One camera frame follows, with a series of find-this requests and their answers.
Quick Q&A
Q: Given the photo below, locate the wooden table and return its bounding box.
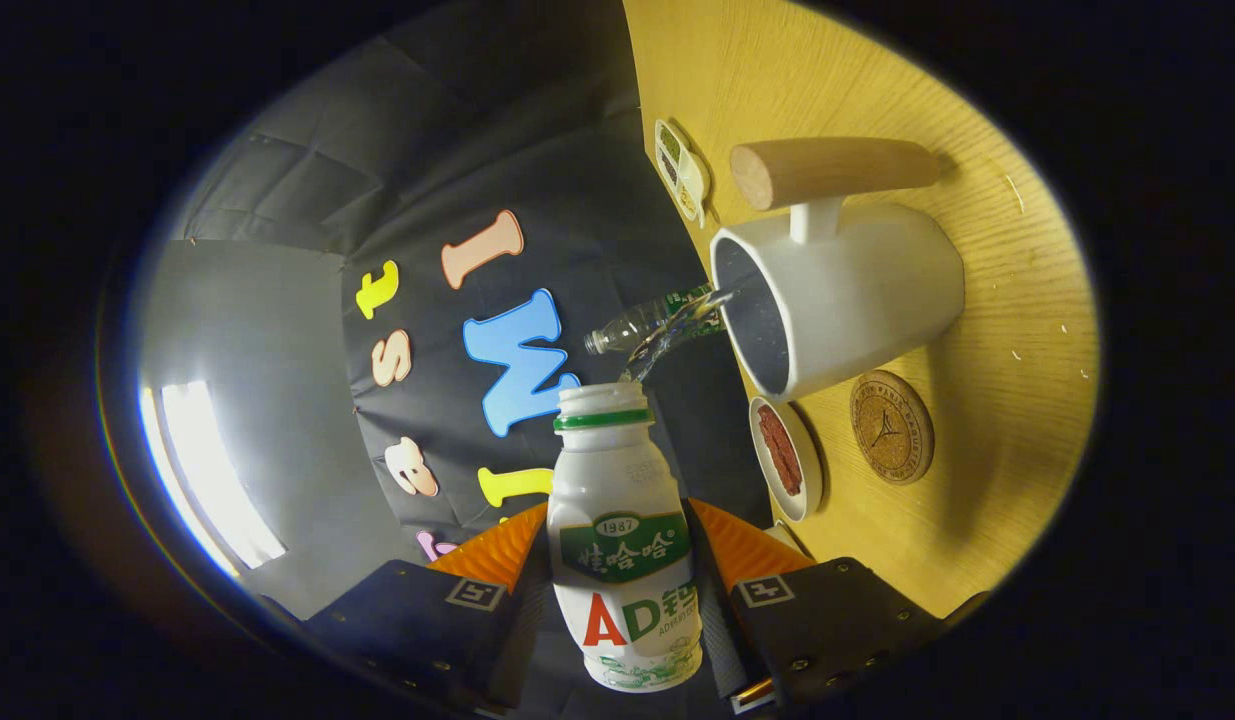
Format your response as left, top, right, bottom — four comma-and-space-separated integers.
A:
622, 0, 1103, 619

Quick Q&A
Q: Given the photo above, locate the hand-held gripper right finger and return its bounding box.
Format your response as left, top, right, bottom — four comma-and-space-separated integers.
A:
685, 497, 948, 713

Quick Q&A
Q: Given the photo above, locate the clear plastic water bottle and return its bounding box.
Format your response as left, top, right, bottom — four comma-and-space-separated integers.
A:
584, 284, 728, 358

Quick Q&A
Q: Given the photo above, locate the ceiling light panel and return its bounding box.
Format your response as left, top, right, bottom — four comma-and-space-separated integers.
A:
137, 378, 288, 581

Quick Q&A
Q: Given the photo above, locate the round cork coaster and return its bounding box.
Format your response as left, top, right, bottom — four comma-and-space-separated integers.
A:
849, 370, 936, 486

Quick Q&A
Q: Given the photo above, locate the white juice bottle green label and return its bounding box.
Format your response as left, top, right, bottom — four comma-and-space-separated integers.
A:
547, 382, 705, 694

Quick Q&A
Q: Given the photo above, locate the white cup wooden handle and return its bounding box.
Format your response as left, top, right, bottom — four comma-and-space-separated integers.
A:
710, 137, 966, 403

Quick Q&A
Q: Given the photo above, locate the white divided tray with beans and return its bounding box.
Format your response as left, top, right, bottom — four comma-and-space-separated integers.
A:
654, 119, 713, 229

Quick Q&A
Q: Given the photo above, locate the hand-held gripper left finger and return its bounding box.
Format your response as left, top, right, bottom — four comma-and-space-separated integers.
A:
262, 502, 553, 716

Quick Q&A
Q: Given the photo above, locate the round plate with red food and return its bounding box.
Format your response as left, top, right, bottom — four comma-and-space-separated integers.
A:
748, 395, 825, 524

